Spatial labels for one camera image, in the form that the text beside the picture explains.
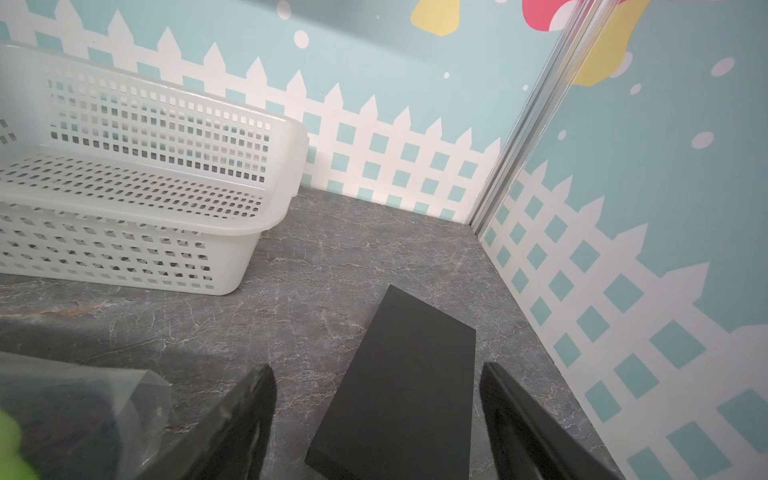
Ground white plastic basket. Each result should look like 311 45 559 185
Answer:
1 43 309 295

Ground clear zip top bag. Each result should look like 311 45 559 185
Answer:
1 353 171 479

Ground black square pad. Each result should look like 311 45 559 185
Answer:
305 286 476 479

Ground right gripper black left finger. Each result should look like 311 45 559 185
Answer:
138 364 277 480

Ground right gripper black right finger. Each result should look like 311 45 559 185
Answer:
479 362 616 480

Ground black long food stick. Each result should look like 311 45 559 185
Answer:
0 410 39 480

